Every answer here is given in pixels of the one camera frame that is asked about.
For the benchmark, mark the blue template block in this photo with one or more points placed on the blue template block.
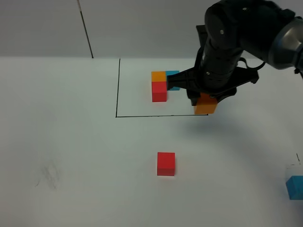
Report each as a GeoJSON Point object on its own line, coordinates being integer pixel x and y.
{"type": "Point", "coordinates": [170, 73]}

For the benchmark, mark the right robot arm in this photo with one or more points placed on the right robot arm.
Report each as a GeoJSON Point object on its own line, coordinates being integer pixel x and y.
{"type": "Point", "coordinates": [259, 27]}

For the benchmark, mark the red template block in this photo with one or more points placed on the red template block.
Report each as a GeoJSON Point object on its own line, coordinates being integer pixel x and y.
{"type": "Point", "coordinates": [159, 91]}

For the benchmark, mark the orange template block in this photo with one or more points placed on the orange template block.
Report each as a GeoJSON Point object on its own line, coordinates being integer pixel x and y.
{"type": "Point", "coordinates": [158, 76]}

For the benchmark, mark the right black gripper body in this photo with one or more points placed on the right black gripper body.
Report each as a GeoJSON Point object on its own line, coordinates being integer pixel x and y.
{"type": "Point", "coordinates": [212, 84]}

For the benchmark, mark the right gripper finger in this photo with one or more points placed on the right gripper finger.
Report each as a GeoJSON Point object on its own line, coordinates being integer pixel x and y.
{"type": "Point", "coordinates": [221, 97]}
{"type": "Point", "coordinates": [194, 97]}

